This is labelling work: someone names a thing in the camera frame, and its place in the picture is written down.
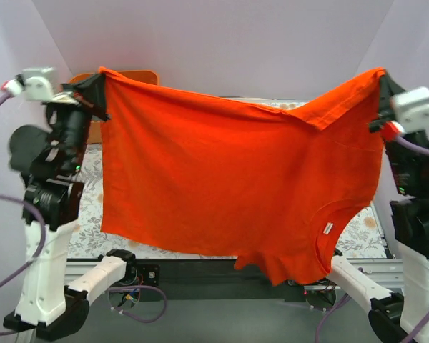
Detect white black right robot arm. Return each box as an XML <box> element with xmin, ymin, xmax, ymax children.
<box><xmin>260</xmin><ymin>68</ymin><xmax>429</xmax><ymax>342</ymax></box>

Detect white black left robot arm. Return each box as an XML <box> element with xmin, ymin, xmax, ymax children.
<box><xmin>4</xmin><ymin>69</ymin><xmax>138</xmax><ymax>342</ymax></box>

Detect orange plastic bin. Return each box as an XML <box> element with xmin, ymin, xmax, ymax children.
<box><xmin>70</xmin><ymin>69</ymin><xmax>160</xmax><ymax>85</ymax></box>

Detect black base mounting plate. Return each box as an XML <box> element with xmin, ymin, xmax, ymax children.
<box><xmin>124</xmin><ymin>259</ymin><xmax>337</xmax><ymax>307</ymax></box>

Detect orange t shirt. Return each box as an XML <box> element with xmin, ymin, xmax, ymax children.
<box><xmin>100</xmin><ymin>68</ymin><xmax>385</xmax><ymax>285</ymax></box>

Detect aluminium frame rail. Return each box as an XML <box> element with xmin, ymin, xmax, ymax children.
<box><xmin>65</xmin><ymin>259</ymin><xmax>404</xmax><ymax>289</ymax></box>

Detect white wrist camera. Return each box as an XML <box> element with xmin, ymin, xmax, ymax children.
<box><xmin>1</xmin><ymin>67</ymin><xmax>59</xmax><ymax>102</ymax></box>
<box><xmin>390</xmin><ymin>86</ymin><xmax>429</xmax><ymax>136</ymax></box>

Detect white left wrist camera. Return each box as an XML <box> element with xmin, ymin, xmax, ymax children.
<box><xmin>1</xmin><ymin>67</ymin><xmax>59</xmax><ymax>102</ymax></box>

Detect floral patterned table mat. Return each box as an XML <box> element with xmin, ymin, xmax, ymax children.
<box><xmin>68</xmin><ymin>99</ymin><xmax>385</xmax><ymax>259</ymax></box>

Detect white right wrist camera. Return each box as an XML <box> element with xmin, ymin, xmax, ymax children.
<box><xmin>390</xmin><ymin>86</ymin><xmax>429</xmax><ymax>136</ymax></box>

